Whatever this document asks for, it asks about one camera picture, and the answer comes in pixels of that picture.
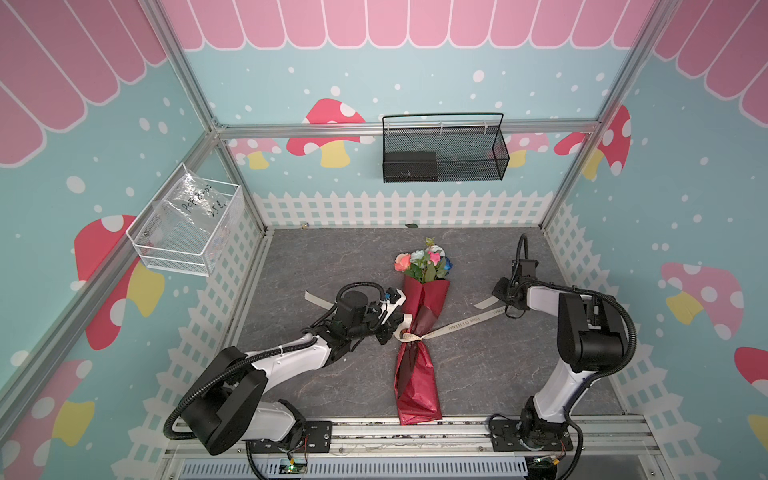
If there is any white wire basket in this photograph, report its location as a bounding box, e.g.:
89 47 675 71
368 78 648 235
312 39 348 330
126 164 245 277

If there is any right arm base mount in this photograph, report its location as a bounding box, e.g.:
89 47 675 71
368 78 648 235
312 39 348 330
486 411 573 452

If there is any black wire mesh basket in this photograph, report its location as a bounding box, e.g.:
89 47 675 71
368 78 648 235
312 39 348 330
381 112 511 182

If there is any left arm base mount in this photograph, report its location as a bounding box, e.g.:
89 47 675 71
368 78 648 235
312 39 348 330
246 421 333 455

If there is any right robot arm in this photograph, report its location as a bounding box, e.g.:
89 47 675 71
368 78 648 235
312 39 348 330
493 259 637 451

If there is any dark red wrapping paper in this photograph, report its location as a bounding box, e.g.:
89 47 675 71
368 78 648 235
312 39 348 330
394 276 450 425

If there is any cream ribbon strip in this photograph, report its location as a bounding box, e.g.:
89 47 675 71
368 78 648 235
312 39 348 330
304 291 505 343

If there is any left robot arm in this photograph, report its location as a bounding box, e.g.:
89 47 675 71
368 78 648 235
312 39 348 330
162 281 406 455

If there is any clear plastic bag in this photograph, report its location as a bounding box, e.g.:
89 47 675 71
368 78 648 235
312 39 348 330
153 171 229 238

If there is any pink orange fake rose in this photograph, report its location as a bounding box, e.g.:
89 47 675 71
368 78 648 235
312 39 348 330
394 253 412 272

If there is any black box in basket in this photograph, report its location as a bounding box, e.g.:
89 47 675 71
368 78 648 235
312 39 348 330
382 151 438 183

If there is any light blue fake flower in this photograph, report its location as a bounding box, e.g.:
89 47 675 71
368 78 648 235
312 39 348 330
403 237 452 284

